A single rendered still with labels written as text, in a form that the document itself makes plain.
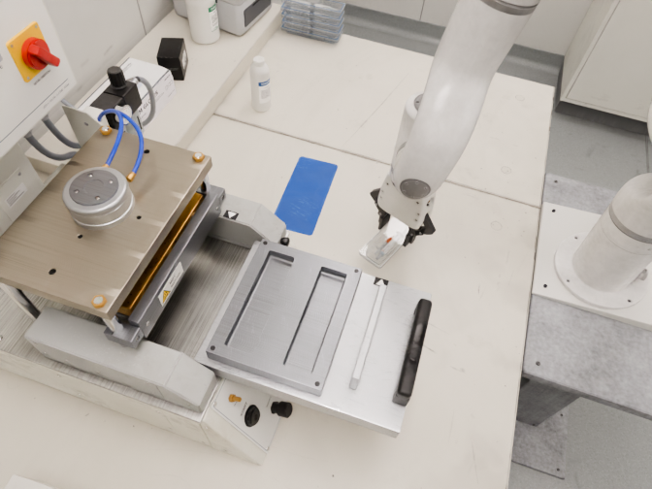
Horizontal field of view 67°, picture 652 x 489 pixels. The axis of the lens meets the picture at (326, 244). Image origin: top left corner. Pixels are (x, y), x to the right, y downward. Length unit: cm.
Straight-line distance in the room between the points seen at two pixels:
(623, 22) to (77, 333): 241
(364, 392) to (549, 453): 120
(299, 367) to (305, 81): 96
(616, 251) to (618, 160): 176
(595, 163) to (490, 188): 149
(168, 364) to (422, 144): 45
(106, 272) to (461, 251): 75
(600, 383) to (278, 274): 65
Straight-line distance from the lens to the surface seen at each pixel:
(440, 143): 71
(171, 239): 72
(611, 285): 115
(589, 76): 276
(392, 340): 73
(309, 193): 116
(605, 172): 271
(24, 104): 77
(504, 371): 101
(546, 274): 115
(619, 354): 114
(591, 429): 194
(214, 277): 82
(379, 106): 141
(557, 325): 111
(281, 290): 73
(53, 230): 71
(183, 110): 133
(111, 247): 67
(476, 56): 70
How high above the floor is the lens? 162
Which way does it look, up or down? 55 degrees down
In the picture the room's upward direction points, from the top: 6 degrees clockwise
